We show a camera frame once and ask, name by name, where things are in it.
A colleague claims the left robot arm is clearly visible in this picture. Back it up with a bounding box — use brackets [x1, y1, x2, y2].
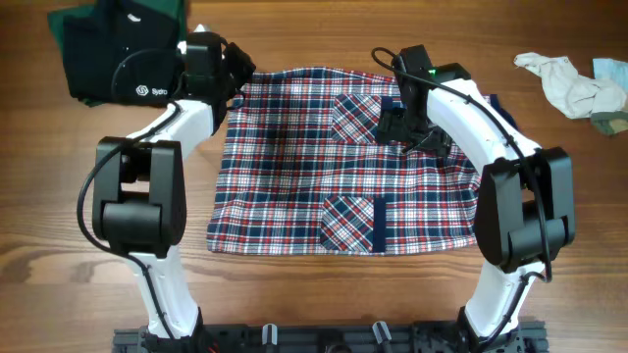
[77, 31, 256, 350]

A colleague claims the right black cable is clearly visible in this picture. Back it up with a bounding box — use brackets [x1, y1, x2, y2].
[370, 46, 554, 352]

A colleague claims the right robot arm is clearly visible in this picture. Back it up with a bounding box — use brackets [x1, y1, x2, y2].
[377, 45, 575, 352]

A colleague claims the light blue cloth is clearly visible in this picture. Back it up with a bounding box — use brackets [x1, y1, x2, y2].
[593, 58, 628, 91]

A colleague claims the green folded shirt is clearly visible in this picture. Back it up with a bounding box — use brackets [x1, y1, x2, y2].
[46, 0, 190, 109]

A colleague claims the beige crumpled cloth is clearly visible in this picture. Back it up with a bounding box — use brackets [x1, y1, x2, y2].
[513, 52, 627, 120]

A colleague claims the olive green cloth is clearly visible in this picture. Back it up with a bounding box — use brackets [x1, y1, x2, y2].
[590, 111, 627, 136]

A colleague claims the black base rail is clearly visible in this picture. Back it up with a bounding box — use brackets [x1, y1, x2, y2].
[111, 321, 550, 353]

